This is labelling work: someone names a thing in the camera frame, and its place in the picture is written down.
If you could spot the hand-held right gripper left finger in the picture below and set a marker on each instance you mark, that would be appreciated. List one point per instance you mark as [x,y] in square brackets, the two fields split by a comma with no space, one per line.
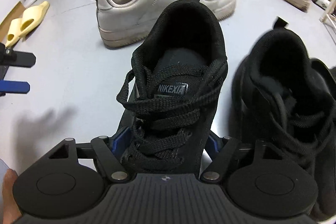
[122,140]

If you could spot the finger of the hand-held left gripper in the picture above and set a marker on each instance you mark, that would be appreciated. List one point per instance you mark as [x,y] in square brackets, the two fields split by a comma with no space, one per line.
[19,59]
[14,87]

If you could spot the white shoe rack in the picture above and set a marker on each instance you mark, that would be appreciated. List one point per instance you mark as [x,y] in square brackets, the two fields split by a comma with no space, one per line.
[329,19]

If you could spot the black lace-up sneaker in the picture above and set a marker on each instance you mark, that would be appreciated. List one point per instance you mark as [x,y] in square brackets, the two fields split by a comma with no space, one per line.
[275,98]
[173,108]

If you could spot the yellow slide sandal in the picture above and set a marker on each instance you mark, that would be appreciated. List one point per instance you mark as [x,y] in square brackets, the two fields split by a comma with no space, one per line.
[13,31]
[39,10]

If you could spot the person's right hand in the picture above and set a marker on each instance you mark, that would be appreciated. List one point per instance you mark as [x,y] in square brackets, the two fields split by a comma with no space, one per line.
[10,192]

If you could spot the white lotion bottle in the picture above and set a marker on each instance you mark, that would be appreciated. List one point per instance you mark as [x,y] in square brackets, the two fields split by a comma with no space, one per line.
[320,1]

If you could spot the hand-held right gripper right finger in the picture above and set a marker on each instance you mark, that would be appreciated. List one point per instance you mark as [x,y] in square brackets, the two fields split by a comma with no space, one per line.
[213,145]

